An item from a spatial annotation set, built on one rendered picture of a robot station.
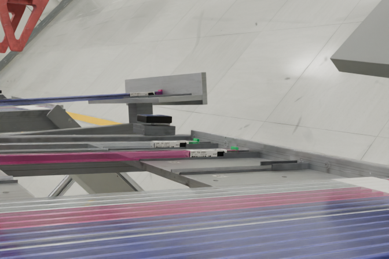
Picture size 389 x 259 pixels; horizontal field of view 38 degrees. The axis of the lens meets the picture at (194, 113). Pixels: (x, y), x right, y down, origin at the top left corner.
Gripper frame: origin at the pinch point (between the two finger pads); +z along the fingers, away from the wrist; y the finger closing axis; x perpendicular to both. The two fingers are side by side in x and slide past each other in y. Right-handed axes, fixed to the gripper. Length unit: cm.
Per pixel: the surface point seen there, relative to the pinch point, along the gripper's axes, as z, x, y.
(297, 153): 11.9, 33.6, 21.0
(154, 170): 14.6, 14.7, 16.4
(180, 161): 13.9, 19.9, 13.6
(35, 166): 17.7, 6.7, -8.2
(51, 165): 17.6, 9.2, -8.2
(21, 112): 14, 23, -85
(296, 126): 17, 128, -88
